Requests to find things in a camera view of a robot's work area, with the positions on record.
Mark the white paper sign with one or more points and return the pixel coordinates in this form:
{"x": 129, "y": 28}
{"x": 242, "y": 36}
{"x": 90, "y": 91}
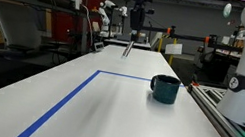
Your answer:
{"x": 174, "y": 49}

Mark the grey office chair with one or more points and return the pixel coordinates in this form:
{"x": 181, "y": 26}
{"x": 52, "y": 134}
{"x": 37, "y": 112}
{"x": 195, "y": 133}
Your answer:
{"x": 18, "y": 26}

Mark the white background table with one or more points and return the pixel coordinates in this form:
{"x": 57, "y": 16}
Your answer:
{"x": 117, "y": 41}

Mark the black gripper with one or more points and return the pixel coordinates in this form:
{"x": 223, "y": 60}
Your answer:
{"x": 137, "y": 17}

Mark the small white background robot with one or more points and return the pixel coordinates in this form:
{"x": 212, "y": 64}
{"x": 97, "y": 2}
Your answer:
{"x": 106, "y": 15}

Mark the white wall box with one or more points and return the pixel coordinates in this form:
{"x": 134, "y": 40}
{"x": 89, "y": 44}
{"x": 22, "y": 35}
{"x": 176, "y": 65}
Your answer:
{"x": 73, "y": 0}

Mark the yellow post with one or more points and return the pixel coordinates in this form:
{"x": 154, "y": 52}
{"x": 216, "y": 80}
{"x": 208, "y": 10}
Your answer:
{"x": 160, "y": 46}
{"x": 171, "y": 58}

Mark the long blue tape strip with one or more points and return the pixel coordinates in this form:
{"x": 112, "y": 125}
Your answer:
{"x": 58, "y": 108}

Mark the red cabinet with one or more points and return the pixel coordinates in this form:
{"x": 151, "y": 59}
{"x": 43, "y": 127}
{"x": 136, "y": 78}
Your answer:
{"x": 62, "y": 24}

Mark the dark green speckled mug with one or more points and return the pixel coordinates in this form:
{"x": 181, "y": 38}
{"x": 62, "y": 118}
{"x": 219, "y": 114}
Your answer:
{"x": 166, "y": 89}

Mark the small grey desktop device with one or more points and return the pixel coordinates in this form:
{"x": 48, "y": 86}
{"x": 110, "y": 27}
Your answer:
{"x": 98, "y": 46}

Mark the pale green round object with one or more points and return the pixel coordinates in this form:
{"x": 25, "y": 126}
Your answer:
{"x": 227, "y": 10}

